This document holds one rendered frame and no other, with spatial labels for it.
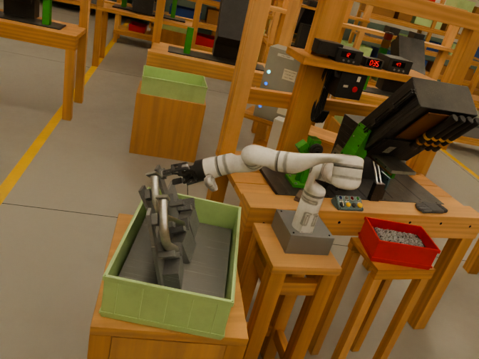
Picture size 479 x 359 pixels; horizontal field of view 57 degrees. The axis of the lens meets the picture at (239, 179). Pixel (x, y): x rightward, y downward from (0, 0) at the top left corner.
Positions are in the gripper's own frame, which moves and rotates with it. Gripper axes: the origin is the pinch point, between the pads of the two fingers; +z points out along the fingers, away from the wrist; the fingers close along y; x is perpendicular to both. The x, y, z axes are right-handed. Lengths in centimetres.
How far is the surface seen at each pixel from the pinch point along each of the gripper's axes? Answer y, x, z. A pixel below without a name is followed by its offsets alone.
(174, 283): -9.0, 35.0, 4.7
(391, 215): -108, 2, -81
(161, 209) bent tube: 12.0, 15.3, -1.7
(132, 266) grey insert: -11.0, 25.9, 21.1
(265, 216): -68, 1, -20
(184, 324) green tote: -6.7, 49.3, 1.2
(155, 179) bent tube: 0.5, -0.6, 5.0
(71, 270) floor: -104, -2, 112
